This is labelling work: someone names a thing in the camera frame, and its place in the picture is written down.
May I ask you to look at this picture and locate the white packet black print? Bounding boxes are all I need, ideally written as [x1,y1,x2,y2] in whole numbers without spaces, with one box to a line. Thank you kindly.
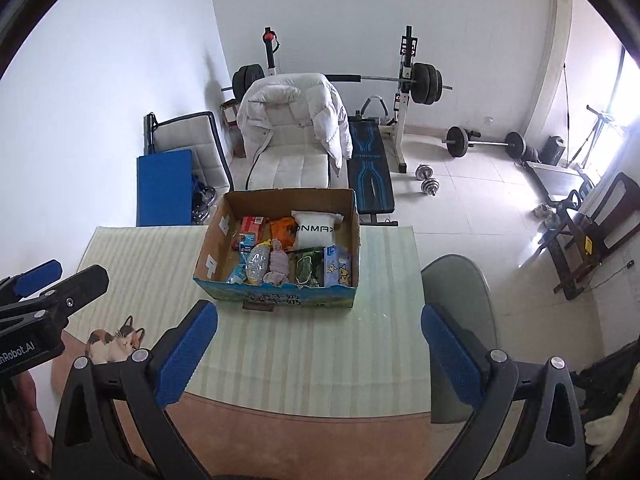
[290,210,346,252]

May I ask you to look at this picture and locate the white barbell rack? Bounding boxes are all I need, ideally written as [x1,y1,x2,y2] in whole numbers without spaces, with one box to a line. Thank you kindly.
[262,25,421,171]

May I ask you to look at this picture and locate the black power cable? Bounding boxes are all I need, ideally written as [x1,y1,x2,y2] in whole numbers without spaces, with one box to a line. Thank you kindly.
[595,260,631,291]

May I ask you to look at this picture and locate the clear yellow-edged packet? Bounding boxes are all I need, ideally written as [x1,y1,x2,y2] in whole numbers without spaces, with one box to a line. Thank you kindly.
[245,242,273,286]

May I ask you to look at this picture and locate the orange snack packet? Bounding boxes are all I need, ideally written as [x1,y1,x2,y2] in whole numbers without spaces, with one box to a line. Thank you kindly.
[270,216,296,251]

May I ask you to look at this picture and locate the cardboard box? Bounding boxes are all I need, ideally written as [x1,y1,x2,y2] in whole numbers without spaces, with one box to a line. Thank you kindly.
[193,187,362,311]

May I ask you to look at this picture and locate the pale green chair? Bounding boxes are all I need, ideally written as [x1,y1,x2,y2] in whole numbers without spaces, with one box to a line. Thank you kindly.
[421,254,498,423]

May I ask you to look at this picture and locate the black bin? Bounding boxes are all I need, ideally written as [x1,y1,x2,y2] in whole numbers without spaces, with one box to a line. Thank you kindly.
[542,135,568,166]

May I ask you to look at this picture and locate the dark low bench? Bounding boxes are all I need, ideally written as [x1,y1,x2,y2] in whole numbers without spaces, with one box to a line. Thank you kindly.
[522,160,588,206]

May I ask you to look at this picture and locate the white goose plush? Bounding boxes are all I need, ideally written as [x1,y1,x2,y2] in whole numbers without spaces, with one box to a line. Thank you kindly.
[585,400,631,466]

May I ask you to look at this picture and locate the white down jacket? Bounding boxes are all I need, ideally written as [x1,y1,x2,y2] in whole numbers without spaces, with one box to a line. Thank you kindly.
[236,72,353,171]

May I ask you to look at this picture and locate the dark green wipes pack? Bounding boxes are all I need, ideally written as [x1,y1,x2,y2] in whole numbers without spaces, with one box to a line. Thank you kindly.
[292,247,326,288]

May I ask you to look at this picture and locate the thin black pole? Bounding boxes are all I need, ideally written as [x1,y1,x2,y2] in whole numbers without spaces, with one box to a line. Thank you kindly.
[562,63,571,136]

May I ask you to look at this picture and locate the grey chair black frame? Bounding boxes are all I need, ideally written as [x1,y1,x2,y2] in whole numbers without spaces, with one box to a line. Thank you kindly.
[144,111,235,201]

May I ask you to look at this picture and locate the pair of shoes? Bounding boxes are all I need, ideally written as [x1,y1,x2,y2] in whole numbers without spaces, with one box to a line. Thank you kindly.
[532,202,561,228]

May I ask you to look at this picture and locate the metal frame stand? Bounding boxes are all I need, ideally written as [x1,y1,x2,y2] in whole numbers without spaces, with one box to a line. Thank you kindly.
[567,105,626,171]

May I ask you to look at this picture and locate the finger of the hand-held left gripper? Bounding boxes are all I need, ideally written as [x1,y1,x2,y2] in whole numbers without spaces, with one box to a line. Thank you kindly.
[0,259,62,306]
[0,265,110,332]

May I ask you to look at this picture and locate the grey sock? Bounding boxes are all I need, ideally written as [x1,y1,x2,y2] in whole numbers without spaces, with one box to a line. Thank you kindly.
[262,239,292,286]

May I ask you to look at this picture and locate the black blue weight bench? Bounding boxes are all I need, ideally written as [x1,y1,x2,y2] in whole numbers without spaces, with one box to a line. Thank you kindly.
[347,116,398,226]

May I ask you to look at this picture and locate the light blue tissue pack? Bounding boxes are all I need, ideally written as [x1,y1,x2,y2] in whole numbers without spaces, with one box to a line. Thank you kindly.
[322,245,353,287]

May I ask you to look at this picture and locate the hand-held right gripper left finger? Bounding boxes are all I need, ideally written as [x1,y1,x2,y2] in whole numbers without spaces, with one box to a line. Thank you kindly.
[51,300,219,480]

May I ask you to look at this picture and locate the blue and chrome object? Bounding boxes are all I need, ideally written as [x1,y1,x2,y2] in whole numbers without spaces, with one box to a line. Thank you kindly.
[191,172,218,223]

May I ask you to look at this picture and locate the short barbell black plates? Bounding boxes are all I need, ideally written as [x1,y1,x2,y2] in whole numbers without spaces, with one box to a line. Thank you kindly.
[442,126,526,158]

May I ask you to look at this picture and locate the cream padded armchair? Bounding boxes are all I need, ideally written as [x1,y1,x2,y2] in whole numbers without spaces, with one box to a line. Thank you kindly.
[245,105,351,192]

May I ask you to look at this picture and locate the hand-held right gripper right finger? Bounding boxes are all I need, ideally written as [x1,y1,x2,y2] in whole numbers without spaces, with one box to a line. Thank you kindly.
[421,301,586,480]

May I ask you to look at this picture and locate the racked barbell black plates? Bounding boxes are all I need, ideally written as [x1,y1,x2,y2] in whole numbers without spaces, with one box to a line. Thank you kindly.
[221,62,454,107]

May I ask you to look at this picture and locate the person's left forearm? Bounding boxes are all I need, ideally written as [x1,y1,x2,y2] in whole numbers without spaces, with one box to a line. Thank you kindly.
[17,370,53,463]

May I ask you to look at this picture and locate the black folded stroller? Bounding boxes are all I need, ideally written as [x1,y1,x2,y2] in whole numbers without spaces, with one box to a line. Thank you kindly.
[570,340,640,411]

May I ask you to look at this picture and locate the blue folded mat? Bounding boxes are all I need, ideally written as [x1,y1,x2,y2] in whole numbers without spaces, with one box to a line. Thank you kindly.
[136,149,195,227]

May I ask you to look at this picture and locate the red snack packet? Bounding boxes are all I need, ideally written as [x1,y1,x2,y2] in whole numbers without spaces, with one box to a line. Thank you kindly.
[233,216,268,253]

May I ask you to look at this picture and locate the dark wooden chair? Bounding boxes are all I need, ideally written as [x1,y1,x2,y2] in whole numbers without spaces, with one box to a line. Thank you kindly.
[537,172,640,301]

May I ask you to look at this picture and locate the long blue packet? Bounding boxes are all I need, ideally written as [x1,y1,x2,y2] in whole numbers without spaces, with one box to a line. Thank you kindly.
[224,260,251,285]

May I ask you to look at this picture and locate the chrome dumbbell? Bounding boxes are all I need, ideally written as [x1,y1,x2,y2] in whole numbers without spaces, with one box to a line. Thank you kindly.
[415,164,442,197]

